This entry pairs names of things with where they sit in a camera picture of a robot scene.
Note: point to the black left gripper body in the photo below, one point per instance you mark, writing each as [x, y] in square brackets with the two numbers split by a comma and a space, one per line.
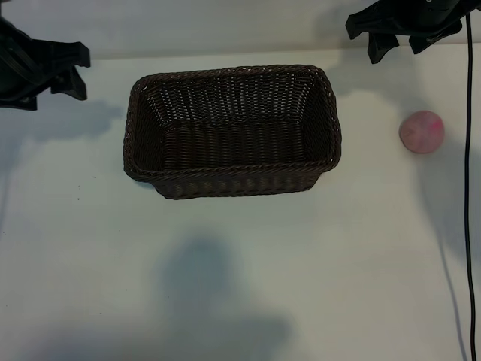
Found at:
[60, 54]

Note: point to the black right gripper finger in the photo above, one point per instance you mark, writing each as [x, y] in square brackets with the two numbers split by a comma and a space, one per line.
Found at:
[424, 42]
[379, 48]

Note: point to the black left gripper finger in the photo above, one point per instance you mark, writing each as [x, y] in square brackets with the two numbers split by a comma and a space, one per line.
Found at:
[71, 86]
[19, 102]

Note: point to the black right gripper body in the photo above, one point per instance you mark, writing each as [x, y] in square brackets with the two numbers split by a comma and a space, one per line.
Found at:
[406, 17]

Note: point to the pink peach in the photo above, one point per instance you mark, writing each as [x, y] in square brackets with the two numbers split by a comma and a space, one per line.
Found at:
[421, 131]

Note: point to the dark brown wicker basket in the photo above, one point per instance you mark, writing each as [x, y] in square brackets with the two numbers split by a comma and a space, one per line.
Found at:
[233, 150]

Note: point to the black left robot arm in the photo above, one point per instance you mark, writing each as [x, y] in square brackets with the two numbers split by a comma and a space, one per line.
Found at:
[7, 26]

